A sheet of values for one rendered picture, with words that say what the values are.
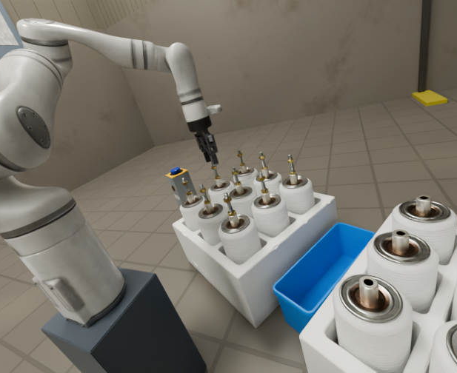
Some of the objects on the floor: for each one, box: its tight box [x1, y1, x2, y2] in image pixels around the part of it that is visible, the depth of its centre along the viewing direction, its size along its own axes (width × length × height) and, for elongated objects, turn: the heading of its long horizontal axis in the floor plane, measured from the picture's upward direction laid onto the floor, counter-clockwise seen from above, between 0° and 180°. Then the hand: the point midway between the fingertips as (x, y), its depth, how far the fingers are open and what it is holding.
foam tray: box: [173, 187, 338, 328], centre depth 79 cm, size 39×39×18 cm
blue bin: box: [273, 223, 376, 334], centre depth 59 cm, size 30×11×12 cm, turn 159°
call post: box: [166, 171, 197, 208], centre depth 96 cm, size 7×7×31 cm
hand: (211, 159), depth 78 cm, fingers open, 6 cm apart
